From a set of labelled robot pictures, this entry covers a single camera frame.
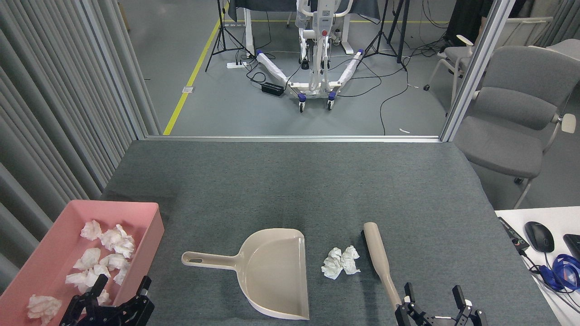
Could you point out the metal floor socket plate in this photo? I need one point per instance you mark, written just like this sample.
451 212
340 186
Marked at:
188 89

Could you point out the silver aluminium table rail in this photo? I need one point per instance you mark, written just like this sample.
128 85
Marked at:
294 138

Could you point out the silver aluminium post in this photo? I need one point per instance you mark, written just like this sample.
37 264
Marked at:
476 68

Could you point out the person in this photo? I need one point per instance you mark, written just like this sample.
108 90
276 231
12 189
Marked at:
464 18

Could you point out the white power strip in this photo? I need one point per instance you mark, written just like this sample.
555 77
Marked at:
235 65

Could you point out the grey padded chair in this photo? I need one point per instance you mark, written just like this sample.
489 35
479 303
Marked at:
503 145

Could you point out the black upright post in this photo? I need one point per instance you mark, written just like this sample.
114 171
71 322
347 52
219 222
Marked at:
403 31

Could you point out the grey curtain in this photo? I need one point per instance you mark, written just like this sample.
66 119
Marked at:
564 18
54 113

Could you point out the white stand on wheels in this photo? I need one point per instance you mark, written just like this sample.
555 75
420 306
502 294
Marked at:
312 81

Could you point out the black computer mouse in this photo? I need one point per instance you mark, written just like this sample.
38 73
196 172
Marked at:
539 236

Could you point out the beige brush with black bristles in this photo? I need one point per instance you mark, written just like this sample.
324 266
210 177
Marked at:
376 246

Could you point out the flat black device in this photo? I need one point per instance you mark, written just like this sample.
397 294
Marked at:
514 236

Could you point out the light grey chair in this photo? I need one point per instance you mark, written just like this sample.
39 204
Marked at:
566 47

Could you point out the black tripod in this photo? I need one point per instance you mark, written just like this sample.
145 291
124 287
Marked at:
221 31
380 43

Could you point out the black keyboard corner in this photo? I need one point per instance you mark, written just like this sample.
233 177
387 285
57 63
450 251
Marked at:
574 244

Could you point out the white frame office chair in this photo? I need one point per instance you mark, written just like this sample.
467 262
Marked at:
453 55

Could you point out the white desk with dark cover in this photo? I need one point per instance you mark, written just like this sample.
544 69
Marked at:
248 31

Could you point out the beige plastic dustpan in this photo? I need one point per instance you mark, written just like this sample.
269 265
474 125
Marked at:
276 271

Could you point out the white side table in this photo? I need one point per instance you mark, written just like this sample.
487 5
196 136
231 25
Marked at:
566 217

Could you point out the black power brick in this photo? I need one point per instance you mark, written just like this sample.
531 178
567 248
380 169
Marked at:
273 88

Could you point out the pink plastic bin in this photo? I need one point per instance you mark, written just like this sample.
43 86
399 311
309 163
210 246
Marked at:
59 222

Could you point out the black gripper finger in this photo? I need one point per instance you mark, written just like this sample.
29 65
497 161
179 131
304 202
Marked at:
136 310
84 308
469 317
408 314

